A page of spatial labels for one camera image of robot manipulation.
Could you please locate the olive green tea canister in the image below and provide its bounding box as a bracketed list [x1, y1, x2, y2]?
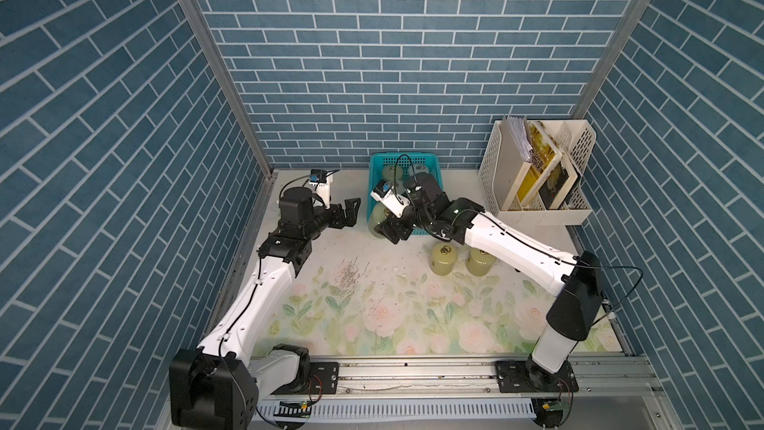
[430, 243, 459, 277]

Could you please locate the light olive tea canister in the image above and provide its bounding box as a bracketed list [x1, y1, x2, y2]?
[466, 248, 497, 278]

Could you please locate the yellow green tea canister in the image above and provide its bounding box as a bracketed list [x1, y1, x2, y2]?
[368, 202, 391, 239]

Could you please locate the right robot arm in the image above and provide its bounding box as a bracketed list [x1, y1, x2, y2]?
[370, 173, 603, 393]

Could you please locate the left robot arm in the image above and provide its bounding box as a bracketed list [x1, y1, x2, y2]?
[168, 187, 361, 429]

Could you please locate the teal plastic basket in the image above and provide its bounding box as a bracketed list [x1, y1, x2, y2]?
[367, 152, 448, 241]

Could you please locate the floral table mat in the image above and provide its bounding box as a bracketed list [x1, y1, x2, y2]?
[249, 232, 622, 356]

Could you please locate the beige pressure file folder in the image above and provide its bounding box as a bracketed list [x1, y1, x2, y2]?
[493, 117, 532, 211]

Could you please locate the white perforated file holder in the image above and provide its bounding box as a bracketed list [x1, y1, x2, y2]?
[479, 119, 596, 226]

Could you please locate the black book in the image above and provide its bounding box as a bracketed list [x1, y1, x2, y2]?
[538, 153, 580, 210]

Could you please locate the yellow book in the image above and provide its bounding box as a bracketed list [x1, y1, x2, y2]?
[516, 121, 562, 206]

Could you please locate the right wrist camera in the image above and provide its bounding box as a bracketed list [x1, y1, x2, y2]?
[370, 180, 411, 218]

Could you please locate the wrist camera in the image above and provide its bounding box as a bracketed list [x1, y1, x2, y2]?
[308, 169, 332, 209]
[370, 180, 411, 218]

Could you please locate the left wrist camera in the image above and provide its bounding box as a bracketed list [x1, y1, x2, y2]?
[308, 169, 332, 209]

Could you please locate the black camera cable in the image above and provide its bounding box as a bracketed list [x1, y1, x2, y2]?
[476, 214, 645, 330]

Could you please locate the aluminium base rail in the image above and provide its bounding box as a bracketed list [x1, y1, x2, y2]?
[154, 353, 682, 430]

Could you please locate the aluminium corner post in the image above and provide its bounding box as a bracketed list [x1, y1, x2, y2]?
[569, 0, 652, 119]
[177, 0, 273, 179]

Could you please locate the right aluminium corner post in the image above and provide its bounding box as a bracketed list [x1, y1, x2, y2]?
[569, 0, 652, 119]

